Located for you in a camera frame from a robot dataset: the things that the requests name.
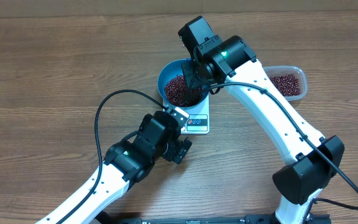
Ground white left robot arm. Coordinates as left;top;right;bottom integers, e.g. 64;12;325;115
40;108;192;223

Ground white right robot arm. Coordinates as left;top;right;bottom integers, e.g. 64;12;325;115
178;16;344;223

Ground teal blue bowl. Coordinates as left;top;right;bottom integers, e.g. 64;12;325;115
157;59;208;106

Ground red beans in bowl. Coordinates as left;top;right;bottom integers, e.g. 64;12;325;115
164;75;202;107

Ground white digital kitchen scale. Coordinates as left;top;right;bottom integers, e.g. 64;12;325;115
181;96;210;134

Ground red adzuki beans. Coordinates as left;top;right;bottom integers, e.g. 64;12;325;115
269;73;301;96

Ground clear plastic food container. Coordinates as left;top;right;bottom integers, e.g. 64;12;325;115
264;65;308;101

